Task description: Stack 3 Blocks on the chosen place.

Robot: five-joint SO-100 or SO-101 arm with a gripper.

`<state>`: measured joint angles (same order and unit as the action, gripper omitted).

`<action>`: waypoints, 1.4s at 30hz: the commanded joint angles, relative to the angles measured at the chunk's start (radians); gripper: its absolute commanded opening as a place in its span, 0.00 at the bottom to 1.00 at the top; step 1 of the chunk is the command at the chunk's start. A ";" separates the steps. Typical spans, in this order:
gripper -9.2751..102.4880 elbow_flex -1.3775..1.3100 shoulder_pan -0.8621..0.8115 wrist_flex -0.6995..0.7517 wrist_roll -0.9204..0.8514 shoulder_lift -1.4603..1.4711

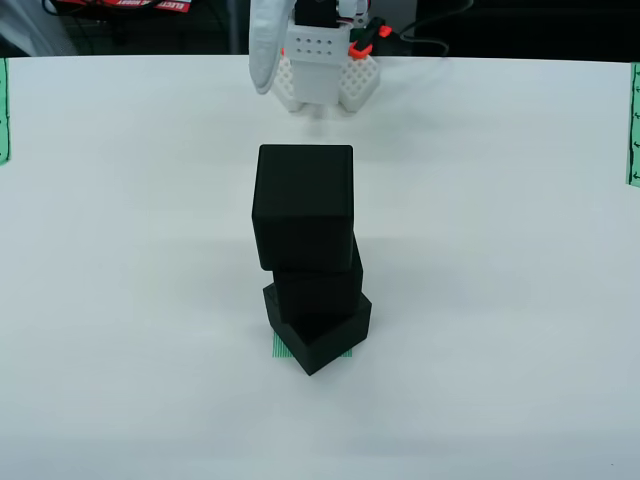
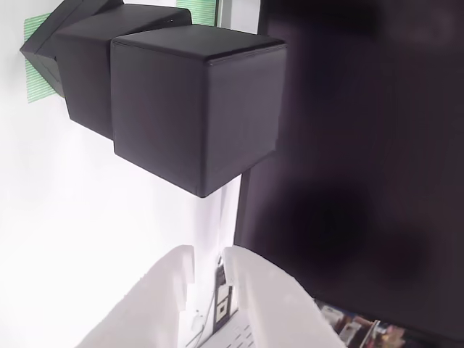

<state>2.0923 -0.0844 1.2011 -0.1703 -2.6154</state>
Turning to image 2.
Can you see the black cube block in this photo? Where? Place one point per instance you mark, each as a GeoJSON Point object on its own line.
{"type": "Point", "coordinates": [43, 43]}
{"type": "Point", "coordinates": [188, 108]}
{"type": "Point", "coordinates": [87, 72]}

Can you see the large black board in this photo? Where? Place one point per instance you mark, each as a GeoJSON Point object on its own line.
{"type": "Point", "coordinates": [362, 145]}

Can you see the green striped square marker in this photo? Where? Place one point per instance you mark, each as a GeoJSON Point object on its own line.
{"type": "Point", "coordinates": [36, 83]}

